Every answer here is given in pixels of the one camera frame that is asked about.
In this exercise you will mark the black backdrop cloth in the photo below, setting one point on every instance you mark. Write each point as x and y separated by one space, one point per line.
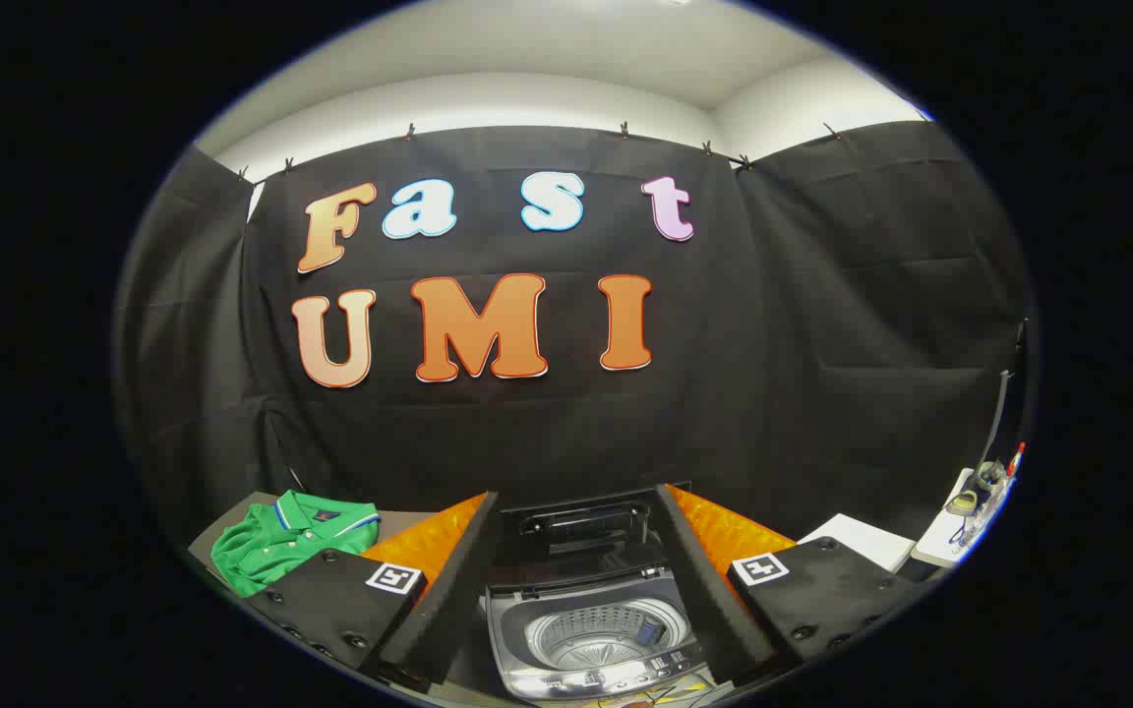
822 295

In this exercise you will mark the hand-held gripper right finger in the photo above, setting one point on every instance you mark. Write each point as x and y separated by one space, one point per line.
714 600

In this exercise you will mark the grey washing machine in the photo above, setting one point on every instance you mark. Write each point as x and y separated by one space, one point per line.
586 678

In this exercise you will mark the white box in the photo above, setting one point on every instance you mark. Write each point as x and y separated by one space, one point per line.
862 539

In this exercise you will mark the green polo shirt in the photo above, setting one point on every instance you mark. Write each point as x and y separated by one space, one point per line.
271 551

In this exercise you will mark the white side table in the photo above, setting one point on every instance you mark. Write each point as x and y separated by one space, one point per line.
940 541

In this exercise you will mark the grey cabinet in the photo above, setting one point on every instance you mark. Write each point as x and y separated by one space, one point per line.
404 521

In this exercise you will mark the red tipped pen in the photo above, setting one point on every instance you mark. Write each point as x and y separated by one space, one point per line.
1016 459

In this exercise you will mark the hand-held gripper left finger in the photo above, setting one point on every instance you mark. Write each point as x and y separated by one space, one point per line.
448 600

